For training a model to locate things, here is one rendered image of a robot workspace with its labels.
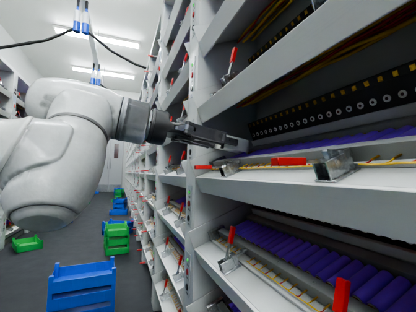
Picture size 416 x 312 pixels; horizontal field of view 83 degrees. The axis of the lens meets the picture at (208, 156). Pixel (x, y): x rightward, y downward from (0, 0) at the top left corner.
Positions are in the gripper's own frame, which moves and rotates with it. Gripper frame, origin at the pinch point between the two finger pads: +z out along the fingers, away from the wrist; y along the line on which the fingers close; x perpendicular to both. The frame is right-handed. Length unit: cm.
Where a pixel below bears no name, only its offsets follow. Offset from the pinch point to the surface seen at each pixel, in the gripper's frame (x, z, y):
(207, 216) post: 19.2, 1.7, 12.9
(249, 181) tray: 9.1, -4.1, -16.9
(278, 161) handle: 7.6, -10.3, -32.2
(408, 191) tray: 9.1, -4.5, -40.0
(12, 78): -62, -134, 224
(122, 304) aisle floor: 83, -7, 96
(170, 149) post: -7, 1, 83
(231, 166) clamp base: 6.0, -2.4, -6.1
